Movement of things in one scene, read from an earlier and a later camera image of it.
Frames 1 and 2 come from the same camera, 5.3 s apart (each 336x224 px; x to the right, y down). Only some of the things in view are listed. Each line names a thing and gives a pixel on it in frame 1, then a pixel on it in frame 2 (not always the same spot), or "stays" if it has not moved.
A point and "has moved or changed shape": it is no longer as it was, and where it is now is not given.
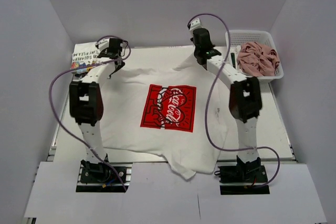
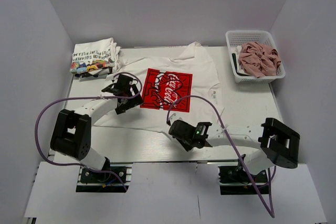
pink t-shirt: x=255 y=60 stays
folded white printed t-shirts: x=84 y=54 stays
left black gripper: x=123 y=64 -> x=135 y=101
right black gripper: x=212 y=46 -> x=187 y=147
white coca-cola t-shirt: x=180 y=115 has moved or changed shape
